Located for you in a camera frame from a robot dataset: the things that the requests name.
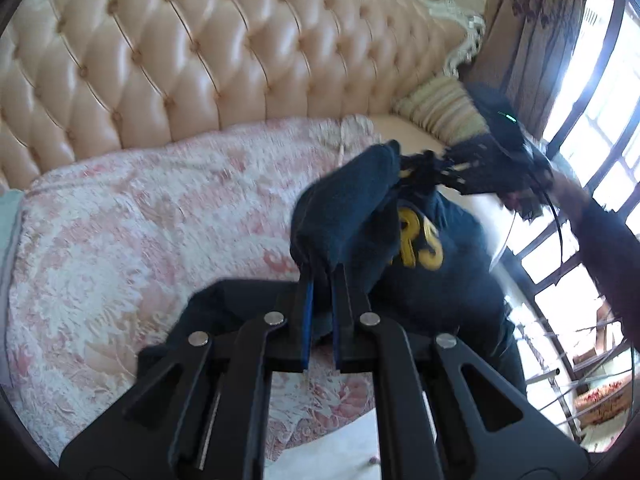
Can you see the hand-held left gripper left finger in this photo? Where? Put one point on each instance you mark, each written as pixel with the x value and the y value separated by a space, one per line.
pixel 306 320

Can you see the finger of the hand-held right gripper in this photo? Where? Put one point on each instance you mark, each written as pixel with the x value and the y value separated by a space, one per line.
pixel 445 167

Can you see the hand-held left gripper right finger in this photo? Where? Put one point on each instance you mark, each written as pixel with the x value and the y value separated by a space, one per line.
pixel 338 320

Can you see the navy sweatshirt with yellow print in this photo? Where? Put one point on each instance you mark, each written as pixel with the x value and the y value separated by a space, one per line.
pixel 350 210

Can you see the person's right forearm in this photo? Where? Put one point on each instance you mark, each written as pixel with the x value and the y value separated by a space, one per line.
pixel 605 250

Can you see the striped beige cushion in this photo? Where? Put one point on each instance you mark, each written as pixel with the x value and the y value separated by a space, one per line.
pixel 440 110

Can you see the black window grille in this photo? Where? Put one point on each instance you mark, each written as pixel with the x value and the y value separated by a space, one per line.
pixel 597 145

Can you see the carved white sofa trim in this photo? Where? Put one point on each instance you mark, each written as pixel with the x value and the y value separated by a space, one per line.
pixel 462 45

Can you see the brown patterned curtain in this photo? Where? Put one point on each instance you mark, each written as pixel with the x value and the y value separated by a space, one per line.
pixel 540 35

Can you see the pink floral bedspread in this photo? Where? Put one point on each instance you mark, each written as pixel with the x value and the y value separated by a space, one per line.
pixel 150 240

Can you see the metal rod rack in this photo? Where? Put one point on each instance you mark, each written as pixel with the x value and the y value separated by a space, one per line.
pixel 575 360

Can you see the red floral cushion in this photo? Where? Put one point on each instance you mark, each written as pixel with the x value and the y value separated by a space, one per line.
pixel 600 395

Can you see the tufted beige leather headboard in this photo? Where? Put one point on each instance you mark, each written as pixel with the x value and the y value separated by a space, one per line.
pixel 200 50

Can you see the light teal cloth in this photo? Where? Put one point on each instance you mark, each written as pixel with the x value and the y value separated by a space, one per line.
pixel 7 240

